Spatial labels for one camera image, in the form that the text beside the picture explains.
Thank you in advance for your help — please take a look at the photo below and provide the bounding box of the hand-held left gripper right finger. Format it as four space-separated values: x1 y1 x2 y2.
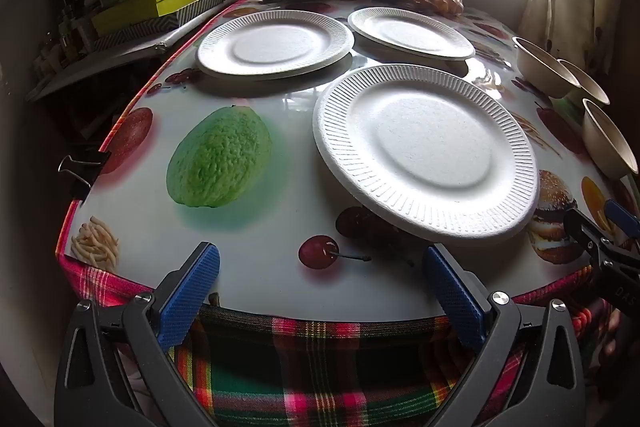
422 244 586 427

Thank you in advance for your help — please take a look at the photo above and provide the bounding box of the fruit print table cover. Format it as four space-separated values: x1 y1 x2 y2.
56 0 640 323

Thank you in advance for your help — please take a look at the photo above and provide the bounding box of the long green box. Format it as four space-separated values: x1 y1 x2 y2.
91 0 199 35

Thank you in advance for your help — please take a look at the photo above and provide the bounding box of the black binder clip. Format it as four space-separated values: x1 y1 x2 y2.
57 147 112 198

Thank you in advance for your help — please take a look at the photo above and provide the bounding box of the white paper plate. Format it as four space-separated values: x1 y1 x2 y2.
312 63 541 244
347 7 477 62
195 9 355 82

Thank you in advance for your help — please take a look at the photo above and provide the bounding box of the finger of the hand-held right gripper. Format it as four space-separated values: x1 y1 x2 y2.
602 199 640 253
564 208 626 268

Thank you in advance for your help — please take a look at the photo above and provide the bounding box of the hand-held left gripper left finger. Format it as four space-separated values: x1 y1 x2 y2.
54 241 221 427

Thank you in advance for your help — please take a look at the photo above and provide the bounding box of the plaid cloth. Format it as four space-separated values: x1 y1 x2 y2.
55 107 616 427

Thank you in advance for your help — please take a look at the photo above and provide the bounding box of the grey flat tray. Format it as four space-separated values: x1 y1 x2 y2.
25 0 246 102

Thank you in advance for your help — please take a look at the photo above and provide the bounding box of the beige paper bowl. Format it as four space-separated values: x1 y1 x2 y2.
511 37 581 100
557 58 612 108
581 98 640 180

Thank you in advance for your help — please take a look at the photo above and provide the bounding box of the striped tray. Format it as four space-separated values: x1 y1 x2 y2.
92 0 228 52

